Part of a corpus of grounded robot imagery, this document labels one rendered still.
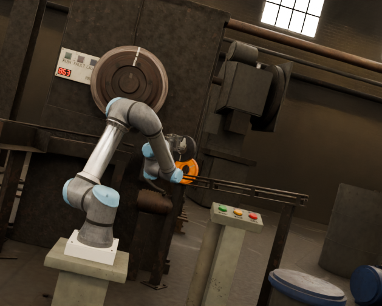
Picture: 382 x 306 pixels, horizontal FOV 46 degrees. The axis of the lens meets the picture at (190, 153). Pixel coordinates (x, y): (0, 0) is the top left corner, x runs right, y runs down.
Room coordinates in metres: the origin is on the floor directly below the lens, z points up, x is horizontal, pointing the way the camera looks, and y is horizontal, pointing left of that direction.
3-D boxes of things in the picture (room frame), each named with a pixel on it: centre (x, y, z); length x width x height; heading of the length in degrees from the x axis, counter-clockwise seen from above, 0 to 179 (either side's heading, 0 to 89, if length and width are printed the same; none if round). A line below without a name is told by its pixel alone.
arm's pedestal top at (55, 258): (1.90, 0.30, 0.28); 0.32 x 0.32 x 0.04; 7
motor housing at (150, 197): (2.68, 0.13, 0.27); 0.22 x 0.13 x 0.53; 96
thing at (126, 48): (2.78, 0.47, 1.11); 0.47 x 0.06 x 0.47; 96
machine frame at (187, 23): (3.21, 0.51, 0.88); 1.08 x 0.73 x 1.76; 96
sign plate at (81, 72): (2.85, 0.82, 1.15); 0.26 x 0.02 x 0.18; 96
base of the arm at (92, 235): (1.90, 0.30, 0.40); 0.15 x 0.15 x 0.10
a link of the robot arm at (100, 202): (1.89, 0.30, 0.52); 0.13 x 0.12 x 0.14; 59
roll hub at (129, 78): (2.68, 0.46, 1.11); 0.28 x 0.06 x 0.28; 96
